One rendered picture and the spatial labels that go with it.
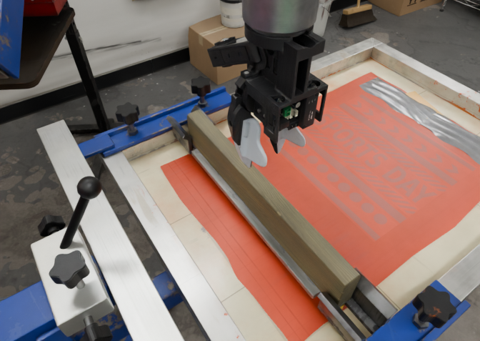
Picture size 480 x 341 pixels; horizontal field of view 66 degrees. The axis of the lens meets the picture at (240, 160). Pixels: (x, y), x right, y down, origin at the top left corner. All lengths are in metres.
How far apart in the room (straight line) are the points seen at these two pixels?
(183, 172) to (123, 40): 2.00
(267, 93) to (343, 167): 0.39
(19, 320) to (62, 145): 0.31
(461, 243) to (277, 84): 0.45
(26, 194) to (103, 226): 1.65
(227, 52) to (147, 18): 2.23
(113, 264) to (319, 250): 0.27
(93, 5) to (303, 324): 2.25
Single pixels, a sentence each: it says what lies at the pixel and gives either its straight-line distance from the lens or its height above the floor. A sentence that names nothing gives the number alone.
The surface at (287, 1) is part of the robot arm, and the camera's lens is 0.36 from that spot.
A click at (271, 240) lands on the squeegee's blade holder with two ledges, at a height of 1.00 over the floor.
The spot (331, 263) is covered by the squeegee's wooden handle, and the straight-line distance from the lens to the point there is 0.51.
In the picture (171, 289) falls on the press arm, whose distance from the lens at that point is 0.64.
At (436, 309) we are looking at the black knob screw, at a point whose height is 1.06.
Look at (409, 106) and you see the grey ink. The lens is 0.96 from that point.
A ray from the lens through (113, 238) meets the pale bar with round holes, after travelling 0.56.
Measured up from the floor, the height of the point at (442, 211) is 0.96.
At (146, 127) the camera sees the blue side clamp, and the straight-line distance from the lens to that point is 0.78.
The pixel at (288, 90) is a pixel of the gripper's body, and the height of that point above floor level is 1.27.
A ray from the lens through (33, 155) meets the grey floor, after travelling 2.41.
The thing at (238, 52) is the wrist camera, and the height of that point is 1.27.
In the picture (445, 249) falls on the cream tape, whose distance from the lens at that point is 0.71.
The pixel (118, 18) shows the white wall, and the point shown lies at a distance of 2.61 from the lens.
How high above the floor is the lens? 1.49
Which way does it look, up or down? 46 degrees down
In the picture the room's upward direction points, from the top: straight up
